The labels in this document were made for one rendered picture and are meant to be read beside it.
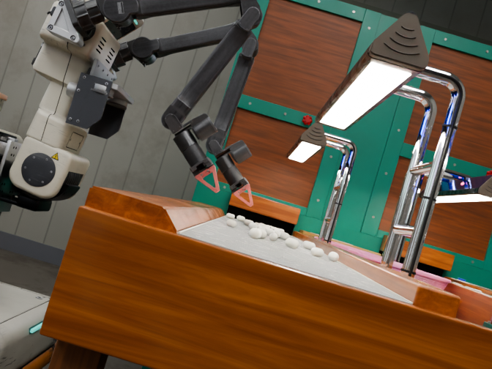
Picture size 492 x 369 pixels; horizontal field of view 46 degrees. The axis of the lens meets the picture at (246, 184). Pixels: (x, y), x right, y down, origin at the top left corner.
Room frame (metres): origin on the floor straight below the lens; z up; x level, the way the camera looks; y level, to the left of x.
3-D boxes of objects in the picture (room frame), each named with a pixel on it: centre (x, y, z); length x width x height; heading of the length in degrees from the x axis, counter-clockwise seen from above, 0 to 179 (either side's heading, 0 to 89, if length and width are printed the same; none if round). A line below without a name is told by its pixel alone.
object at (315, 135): (2.05, -0.16, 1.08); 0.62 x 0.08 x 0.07; 179
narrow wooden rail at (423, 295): (1.62, -0.27, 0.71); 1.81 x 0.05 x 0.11; 179
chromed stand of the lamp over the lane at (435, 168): (1.08, -0.23, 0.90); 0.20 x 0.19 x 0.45; 179
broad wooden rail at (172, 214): (1.62, 0.11, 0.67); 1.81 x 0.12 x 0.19; 179
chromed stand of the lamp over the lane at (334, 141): (2.05, -0.24, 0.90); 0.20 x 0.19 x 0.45; 179
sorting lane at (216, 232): (1.62, -0.10, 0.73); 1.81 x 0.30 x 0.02; 179
